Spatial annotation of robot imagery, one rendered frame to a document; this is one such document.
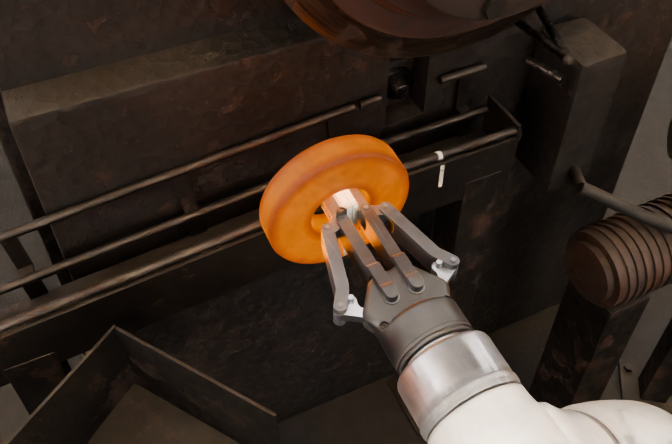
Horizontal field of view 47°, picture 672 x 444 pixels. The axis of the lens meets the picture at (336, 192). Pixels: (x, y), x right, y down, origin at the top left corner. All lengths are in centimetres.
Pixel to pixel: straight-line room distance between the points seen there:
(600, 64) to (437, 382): 57
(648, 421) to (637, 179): 144
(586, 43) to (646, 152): 113
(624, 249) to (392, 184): 51
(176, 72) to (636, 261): 71
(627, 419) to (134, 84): 59
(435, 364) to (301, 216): 21
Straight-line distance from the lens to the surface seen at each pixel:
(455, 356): 62
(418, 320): 64
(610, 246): 120
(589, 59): 106
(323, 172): 72
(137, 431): 91
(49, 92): 89
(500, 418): 60
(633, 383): 171
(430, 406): 62
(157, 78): 88
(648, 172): 214
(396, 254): 71
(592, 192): 116
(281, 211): 73
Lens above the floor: 140
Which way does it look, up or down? 46 degrees down
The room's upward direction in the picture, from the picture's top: straight up
